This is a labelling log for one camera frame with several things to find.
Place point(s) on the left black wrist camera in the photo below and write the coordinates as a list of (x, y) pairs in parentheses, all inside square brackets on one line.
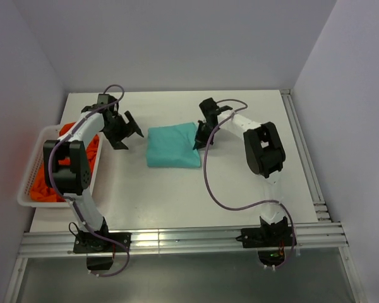
[(105, 102)]

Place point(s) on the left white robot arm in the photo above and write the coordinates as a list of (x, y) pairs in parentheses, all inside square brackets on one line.
[(67, 169)]

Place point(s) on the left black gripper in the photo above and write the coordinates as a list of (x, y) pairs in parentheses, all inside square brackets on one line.
[(117, 143)]

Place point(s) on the white plastic basket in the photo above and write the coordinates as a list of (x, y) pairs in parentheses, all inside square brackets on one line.
[(34, 151)]

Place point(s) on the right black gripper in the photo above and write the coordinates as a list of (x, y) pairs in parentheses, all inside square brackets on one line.
[(201, 141)]

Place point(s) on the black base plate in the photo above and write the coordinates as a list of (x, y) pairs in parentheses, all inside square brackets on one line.
[(86, 243), (265, 236)]

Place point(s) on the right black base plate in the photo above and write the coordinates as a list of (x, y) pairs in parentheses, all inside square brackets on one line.
[(265, 236)]

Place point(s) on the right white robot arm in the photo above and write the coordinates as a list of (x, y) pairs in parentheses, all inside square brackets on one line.
[(264, 153)]

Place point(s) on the right side aluminium rail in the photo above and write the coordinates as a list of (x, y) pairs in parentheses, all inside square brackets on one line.
[(324, 217)]

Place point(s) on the aluminium rail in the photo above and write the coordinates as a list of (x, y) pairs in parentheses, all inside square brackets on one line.
[(324, 217), (177, 241)]

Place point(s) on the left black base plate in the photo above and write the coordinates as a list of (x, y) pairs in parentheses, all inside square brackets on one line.
[(86, 243)]

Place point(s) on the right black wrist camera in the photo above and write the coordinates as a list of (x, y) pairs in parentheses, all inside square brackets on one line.
[(211, 110)]

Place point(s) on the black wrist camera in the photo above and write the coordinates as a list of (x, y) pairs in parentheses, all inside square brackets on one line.
[(105, 102), (211, 110)]

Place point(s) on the orange t-shirt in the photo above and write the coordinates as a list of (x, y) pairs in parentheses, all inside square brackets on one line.
[(50, 189)]

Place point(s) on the front aluminium rail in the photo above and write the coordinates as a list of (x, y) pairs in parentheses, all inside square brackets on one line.
[(177, 241)]

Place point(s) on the teal t-shirt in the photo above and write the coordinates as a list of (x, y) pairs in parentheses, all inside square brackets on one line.
[(172, 147)]

